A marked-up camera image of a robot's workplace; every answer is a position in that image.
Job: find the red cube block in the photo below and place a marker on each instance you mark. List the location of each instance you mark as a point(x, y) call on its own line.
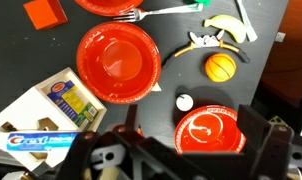
point(44, 13)

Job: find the green yellow crayon box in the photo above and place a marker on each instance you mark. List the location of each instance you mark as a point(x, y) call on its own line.
point(72, 103)

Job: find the small wooden triangle piece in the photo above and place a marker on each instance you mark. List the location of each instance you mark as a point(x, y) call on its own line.
point(156, 88)

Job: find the green white packaged strip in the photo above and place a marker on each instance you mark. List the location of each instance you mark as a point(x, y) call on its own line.
point(247, 23)

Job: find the small white ball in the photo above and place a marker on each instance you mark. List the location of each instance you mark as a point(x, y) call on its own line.
point(184, 102)

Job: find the red plastic bowl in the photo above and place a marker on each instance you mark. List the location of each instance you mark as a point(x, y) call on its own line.
point(118, 61)
point(107, 5)
point(207, 131)

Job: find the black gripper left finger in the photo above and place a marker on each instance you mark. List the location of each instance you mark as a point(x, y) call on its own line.
point(117, 153)

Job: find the silver metal fork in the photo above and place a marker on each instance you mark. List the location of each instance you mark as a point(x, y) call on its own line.
point(157, 11)

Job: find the yellow toy banana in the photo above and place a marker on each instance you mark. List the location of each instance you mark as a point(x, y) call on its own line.
point(229, 26)

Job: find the orange basketball toy ball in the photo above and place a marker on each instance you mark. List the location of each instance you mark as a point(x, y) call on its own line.
point(220, 67)

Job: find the Crest toothpaste tube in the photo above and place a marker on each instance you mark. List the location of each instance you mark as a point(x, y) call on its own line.
point(41, 140)

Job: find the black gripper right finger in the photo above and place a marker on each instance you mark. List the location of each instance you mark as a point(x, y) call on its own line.
point(267, 150)

